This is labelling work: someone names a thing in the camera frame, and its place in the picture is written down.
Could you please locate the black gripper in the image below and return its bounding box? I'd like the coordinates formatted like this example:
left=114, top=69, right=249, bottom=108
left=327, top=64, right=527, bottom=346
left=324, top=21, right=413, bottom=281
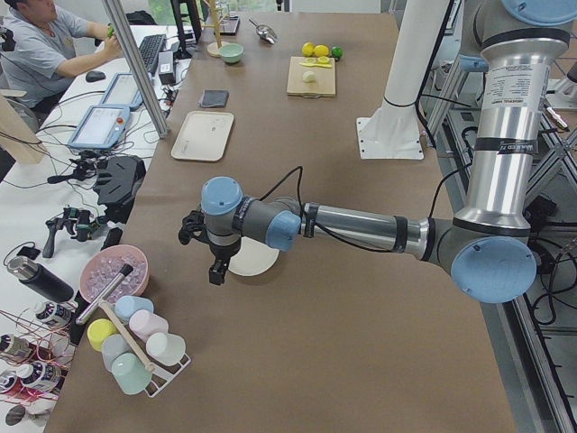
left=206, top=229, right=242, bottom=286

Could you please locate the beige round plate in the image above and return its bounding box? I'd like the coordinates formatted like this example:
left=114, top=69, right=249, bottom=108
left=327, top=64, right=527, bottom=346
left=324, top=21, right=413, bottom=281
left=229, top=236, right=279, bottom=277

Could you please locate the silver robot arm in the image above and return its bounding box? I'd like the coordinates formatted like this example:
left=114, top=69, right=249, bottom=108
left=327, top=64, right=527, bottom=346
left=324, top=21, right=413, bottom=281
left=198, top=1, right=576, bottom=303

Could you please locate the beige rectangular tray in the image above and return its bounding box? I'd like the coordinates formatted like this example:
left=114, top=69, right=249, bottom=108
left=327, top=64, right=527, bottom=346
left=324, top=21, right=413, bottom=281
left=170, top=111, right=234, bottom=162

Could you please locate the pink cup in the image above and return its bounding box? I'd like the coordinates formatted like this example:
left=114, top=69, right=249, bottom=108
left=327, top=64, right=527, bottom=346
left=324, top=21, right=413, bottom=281
left=128, top=309, right=169, bottom=343

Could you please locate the metal muddler in bowl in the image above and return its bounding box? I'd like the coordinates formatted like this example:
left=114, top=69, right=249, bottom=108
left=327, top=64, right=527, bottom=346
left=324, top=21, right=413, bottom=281
left=75, top=263, right=133, bottom=326

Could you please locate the white cup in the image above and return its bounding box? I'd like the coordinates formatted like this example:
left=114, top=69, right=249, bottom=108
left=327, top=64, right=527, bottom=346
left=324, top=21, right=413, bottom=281
left=146, top=332, right=186, bottom=366

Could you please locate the light blue cup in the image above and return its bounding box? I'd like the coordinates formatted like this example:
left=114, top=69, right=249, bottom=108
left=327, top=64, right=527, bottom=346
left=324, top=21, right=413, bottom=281
left=114, top=295, right=154, bottom=324

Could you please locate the pink bowl with ice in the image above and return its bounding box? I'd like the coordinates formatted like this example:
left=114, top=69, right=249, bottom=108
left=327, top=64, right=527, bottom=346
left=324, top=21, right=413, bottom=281
left=79, top=244, right=150, bottom=303

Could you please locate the white cup rack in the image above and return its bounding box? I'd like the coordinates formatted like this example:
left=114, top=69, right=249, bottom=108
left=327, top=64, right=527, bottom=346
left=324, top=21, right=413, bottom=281
left=85, top=295, right=192, bottom=399

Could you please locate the grey cup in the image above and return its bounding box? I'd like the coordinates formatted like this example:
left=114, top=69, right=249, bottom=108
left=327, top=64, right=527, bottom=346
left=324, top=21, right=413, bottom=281
left=101, top=334, right=133, bottom=373

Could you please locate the yellow cup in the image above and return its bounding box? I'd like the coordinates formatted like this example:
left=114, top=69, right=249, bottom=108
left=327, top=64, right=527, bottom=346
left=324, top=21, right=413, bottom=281
left=87, top=318, right=118, bottom=352

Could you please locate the mint green cup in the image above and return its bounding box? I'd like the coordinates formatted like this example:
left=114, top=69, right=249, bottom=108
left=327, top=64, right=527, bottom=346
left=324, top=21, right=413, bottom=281
left=111, top=353, right=152, bottom=395

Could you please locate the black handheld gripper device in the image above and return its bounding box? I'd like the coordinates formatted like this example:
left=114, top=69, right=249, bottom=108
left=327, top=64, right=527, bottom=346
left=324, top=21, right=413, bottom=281
left=42, top=207, right=109, bottom=258

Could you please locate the grey folded cloth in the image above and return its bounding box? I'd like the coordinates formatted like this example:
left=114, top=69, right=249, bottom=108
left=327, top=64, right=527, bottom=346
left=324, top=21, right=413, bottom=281
left=197, top=89, right=229, bottom=108

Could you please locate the black thermos bottle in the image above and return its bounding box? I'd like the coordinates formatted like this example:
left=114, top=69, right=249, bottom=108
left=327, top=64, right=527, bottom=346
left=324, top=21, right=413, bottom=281
left=6, top=255, right=74, bottom=303

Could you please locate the upper blue teach pendant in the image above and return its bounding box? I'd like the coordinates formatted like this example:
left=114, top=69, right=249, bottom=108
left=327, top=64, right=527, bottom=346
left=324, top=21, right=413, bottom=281
left=68, top=105, right=131, bottom=150

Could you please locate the wooden cutting board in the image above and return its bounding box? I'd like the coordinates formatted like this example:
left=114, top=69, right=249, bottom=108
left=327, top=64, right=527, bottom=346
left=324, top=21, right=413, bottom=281
left=287, top=56, right=336, bottom=97

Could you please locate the mint green bowl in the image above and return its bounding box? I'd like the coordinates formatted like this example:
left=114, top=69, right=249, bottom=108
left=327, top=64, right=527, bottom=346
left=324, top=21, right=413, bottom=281
left=218, top=43, right=244, bottom=64

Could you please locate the wooden cup tree stand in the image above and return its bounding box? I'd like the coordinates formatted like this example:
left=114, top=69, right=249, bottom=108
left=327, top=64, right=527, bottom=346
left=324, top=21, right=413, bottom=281
left=202, top=0, right=230, bottom=58

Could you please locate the yellow plastic knife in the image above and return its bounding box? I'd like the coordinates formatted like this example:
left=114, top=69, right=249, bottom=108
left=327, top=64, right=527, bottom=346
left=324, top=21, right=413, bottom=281
left=299, top=62, right=333, bottom=69

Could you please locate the black computer mouse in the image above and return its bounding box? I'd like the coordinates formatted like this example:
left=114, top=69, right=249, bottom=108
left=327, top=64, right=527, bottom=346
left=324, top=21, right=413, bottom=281
left=85, top=70, right=106, bottom=83

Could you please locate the black keyboard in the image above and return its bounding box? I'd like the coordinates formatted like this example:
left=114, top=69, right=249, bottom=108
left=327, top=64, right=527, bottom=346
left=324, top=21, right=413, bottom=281
left=139, top=34, right=166, bottom=75

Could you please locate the left whole yellow lemon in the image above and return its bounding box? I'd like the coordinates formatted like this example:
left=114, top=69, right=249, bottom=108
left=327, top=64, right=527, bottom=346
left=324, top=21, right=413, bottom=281
left=301, top=41, right=316, bottom=57

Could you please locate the whole yellow lemon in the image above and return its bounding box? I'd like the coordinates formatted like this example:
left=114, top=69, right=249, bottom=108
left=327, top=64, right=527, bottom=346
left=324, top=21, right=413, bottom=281
left=313, top=44, right=331, bottom=58
left=301, top=41, right=316, bottom=57

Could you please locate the metal ice scoop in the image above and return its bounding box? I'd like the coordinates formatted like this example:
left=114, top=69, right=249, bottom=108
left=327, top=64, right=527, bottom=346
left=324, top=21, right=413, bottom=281
left=249, top=18, right=278, bottom=45

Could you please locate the right whole yellow lemon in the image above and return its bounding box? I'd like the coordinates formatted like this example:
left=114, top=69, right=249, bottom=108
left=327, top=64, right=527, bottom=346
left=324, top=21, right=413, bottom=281
left=313, top=44, right=331, bottom=58

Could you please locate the green lime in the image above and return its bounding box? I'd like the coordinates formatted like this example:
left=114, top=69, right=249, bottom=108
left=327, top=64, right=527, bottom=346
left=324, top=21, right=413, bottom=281
left=331, top=46, right=343, bottom=61

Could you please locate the seated person grey shirt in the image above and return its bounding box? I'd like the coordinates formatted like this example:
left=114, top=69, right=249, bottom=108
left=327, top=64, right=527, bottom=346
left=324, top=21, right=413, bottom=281
left=1, top=1, right=123, bottom=114

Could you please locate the black camera mount wrist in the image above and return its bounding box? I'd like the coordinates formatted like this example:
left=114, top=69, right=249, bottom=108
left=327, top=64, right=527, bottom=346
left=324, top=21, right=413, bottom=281
left=178, top=210, right=209, bottom=245

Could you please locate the black perforated bracket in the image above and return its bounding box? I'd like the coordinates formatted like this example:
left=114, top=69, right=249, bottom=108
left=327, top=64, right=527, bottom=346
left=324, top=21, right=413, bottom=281
left=93, top=155, right=146, bottom=224

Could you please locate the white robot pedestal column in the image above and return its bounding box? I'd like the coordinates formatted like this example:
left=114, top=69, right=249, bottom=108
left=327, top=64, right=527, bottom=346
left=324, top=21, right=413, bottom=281
left=356, top=0, right=452, bottom=160

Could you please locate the aluminium frame post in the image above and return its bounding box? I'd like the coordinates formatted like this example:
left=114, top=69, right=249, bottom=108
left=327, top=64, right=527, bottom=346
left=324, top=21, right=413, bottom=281
left=103, top=0, right=169, bottom=139

